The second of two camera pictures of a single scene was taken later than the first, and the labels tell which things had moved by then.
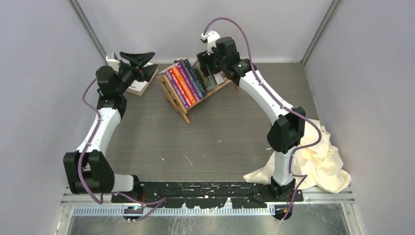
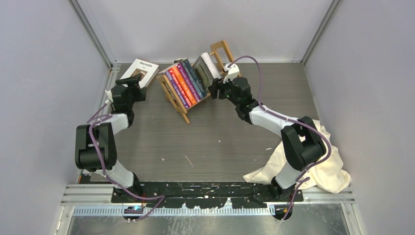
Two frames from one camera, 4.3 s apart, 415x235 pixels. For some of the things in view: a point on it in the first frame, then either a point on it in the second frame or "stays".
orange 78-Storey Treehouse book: (191, 97) stays
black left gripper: (138, 61) to (133, 86)
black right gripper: (207, 57) to (218, 84)
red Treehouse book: (184, 96) stays
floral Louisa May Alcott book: (195, 78) stays
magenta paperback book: (195, 94) stays
